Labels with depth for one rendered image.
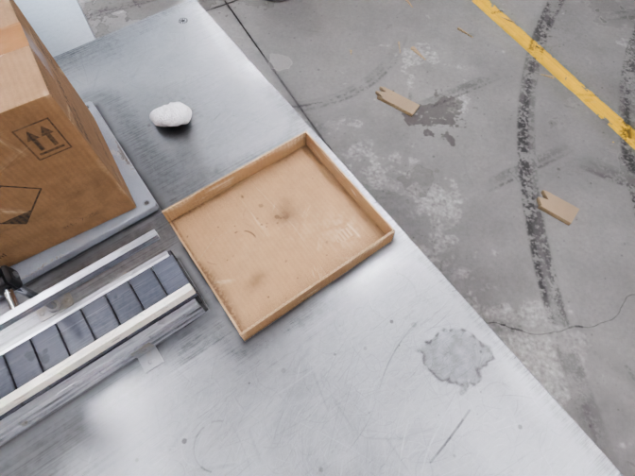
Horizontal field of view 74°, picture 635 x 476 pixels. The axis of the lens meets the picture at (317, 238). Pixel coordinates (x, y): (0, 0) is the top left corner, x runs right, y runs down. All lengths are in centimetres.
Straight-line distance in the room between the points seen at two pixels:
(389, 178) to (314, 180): 106
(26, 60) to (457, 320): 70
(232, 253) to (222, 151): 22
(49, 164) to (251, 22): 193
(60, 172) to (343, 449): 56
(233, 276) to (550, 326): 129
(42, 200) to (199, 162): 28
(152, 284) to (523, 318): 135
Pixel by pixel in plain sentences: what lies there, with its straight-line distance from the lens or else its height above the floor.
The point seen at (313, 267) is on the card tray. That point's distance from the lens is 71.
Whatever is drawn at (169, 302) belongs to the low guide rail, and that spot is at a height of 91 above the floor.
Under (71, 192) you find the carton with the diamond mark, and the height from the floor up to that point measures 95.
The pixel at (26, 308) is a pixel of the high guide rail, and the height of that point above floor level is 96.
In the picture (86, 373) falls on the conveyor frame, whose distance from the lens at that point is 70.
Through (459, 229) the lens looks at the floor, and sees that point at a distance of 177.
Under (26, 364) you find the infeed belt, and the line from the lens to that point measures 74.
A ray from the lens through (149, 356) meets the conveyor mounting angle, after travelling 72.
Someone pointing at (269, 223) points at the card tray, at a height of 83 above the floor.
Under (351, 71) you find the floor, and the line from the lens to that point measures 221.
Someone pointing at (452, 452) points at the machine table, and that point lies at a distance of 69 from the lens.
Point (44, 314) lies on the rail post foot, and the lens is 81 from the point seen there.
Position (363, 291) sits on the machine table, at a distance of 70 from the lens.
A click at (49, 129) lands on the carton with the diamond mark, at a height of 107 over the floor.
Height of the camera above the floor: 149
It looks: 64 degrees down
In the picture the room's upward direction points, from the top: straight up
